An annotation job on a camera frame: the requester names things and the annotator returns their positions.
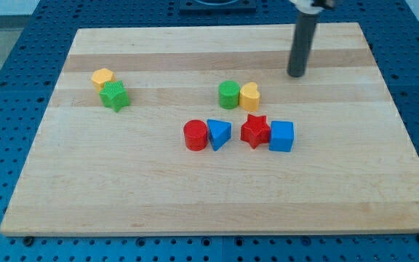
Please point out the green circle block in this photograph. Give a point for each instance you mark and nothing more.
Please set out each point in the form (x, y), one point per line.
(228, 93)

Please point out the red star block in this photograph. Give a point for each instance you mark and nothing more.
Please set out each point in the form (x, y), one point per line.
(255, 131)

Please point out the red circle block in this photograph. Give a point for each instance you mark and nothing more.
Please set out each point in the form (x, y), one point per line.
(196, 135)

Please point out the yellow heart block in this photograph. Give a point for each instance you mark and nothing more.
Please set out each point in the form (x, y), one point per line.
(249, 97)

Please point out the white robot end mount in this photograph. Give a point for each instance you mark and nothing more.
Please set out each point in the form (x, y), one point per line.
(313, 6)

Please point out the blue cube block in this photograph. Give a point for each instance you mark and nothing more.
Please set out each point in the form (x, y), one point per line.
(282, 136)

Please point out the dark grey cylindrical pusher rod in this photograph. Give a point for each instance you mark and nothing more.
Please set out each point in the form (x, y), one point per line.
(305, 28)

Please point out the light wooden board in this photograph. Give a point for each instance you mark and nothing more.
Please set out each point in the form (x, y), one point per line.
(92, 171)

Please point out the yellow hexagon block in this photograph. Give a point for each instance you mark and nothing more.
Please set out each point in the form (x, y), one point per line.
(100, 77)

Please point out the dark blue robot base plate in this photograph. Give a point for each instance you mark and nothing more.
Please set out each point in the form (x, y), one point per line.
(217, 6)

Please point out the green star block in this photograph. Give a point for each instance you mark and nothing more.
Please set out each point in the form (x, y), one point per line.
(114, 95)

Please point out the blue triangle block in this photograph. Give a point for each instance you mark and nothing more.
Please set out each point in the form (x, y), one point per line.
(219, 133)

